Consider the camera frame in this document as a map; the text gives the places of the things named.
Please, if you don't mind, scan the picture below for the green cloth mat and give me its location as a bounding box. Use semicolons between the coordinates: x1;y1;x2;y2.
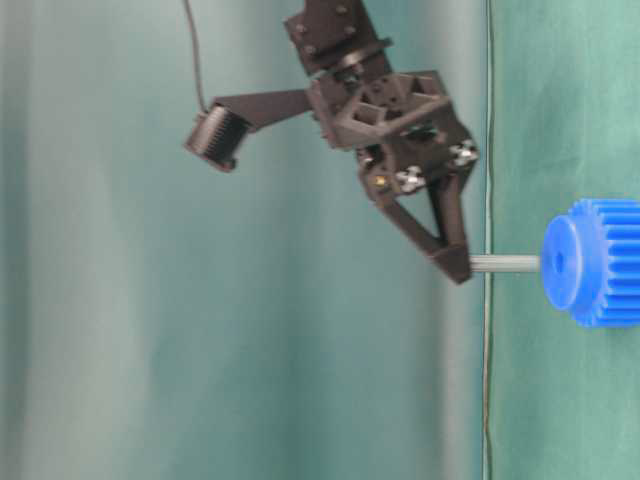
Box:
488;1;639;479

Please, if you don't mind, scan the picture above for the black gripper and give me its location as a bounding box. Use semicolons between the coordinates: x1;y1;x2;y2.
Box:
211;71;478;284

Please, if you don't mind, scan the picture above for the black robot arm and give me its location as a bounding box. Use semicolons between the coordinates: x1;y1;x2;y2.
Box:
201;1;478;284

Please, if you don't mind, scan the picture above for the grey metal shaft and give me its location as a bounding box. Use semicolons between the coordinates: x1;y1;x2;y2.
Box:
470;254;540;273

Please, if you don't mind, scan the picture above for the green background curtain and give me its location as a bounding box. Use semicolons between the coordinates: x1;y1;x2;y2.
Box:
1;1;483;479

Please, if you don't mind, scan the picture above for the blue plastic gear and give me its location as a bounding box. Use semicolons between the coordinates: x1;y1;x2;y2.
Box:
540;199;639;328

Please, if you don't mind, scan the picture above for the black camera cable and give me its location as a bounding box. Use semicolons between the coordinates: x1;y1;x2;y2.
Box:
182;0;209;112

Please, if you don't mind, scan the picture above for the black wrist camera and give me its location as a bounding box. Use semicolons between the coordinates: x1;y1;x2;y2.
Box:
184;104;250;173

